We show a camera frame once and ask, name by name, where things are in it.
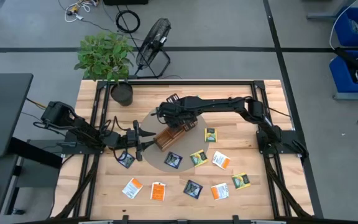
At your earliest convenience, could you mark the black table edge frame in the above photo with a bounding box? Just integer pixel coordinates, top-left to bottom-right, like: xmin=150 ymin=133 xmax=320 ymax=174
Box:
xmin=50 ymin=79 xmax=324 ymax=224

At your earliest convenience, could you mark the round beige mat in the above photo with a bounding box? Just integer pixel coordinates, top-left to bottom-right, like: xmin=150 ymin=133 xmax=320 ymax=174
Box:
xmin=139 ymin=107 xmax=210 ymax=172

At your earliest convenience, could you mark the dark blue blackcurrant tea bag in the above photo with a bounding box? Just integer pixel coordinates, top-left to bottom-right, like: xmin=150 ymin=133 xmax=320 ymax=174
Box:
xmin=183 ymin=179 xmax=204 ymax=200
xmin=117 ymin=151 xmax=135 ymax=169
xmin=163 ymin=151 xmax=183 ymax=170

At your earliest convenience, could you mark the black desk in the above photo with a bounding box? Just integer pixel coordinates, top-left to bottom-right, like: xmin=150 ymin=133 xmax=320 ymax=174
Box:
xmin=0 ymin=73 xmax=34 ymax=158

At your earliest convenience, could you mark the green plant in black pot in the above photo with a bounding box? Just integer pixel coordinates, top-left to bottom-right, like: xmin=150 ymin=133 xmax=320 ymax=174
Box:
xmin=73 ymin=32 xmax=135 ymax=107

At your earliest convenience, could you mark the white orange tea bag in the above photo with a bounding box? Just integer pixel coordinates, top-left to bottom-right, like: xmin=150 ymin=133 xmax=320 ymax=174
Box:
xmin=210 ymin=182 xmax=230 ymax=201
xmin=211 ymin=151 xmax=231 ymax=170
xmin=150 ymin=181 xmax=167 ymax=202
xmin=122 ymin=177 xmax=144 ymax=200

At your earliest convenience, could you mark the black desk beam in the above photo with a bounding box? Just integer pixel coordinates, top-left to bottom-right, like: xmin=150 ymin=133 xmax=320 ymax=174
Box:
xmin=7 ymin=136 xmax=63 ymax=169

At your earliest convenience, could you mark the blue plastic storage bin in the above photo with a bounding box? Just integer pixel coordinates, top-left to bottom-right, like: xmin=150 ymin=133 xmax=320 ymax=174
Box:
xmin=334 ymin=6 xmax=358 ymax=47
xmin=328 ymin=49 xmax=358 ymax=93

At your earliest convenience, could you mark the grey side desk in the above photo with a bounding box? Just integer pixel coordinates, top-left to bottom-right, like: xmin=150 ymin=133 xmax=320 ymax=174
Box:
xmin=0 ymin=154 xmax=21 ymax=224

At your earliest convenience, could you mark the white cable bundle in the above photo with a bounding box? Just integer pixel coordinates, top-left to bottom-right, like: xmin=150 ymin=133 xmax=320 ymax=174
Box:
xmin=63 ymin=0 xmax=99 ymax=24

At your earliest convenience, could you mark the black pole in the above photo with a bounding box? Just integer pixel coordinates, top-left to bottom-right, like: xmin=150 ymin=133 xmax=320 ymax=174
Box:
xmin=333 ymin=46 xmax=358 ymax=79

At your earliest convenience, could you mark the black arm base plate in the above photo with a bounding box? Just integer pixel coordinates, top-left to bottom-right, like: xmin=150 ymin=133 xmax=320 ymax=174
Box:
xmin=61 ymin=130 xmax=105 ymax=156
xmin=255 ymin=129 xmax=303 ymax=156

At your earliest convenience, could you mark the yellow floor cable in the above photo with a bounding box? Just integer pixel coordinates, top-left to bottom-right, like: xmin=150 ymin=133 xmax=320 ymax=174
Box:
xmin=25 ymin=97 xmax=48 ymax=110

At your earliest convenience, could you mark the black floor fan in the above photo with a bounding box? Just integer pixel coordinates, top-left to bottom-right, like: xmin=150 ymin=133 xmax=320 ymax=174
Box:
xmin=134 ymin=17 xmax=172 ymax=80

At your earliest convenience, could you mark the black cable coil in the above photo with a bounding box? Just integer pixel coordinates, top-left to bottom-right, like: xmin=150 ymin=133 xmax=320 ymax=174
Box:
xmin=115 ymin=9 xmax=141 ymax=34

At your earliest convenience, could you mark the black floor box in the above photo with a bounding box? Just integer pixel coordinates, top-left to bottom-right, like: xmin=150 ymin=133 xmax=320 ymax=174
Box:
xmin=103 ymin=0 xmax=149 ymax=6

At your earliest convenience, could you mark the wooden tea organizer box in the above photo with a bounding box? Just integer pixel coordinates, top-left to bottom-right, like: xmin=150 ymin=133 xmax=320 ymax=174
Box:
xmin=153 ymin=124 xmax=188 ymax=152

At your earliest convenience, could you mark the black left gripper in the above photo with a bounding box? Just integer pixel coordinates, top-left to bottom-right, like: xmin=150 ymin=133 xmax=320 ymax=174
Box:
xmin=125 ymin=119 xmax=157 ymax=162

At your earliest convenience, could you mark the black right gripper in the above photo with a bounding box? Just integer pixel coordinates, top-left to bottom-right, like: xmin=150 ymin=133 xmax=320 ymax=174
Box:
xmin=158 ymin=93 xmax=198 ymax=132

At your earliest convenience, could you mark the white hanging cable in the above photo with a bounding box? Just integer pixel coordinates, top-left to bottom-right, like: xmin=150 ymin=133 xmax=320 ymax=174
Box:
xmin=328 ymin=0 xmax=358 ymax=50

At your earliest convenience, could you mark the grey desk foot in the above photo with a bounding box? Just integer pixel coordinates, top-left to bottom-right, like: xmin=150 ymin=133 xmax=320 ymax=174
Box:
xmin=306 ymin=0 xmax=358 ymax=21
xmin=333 ymin=91 xmax=358 ymax=101

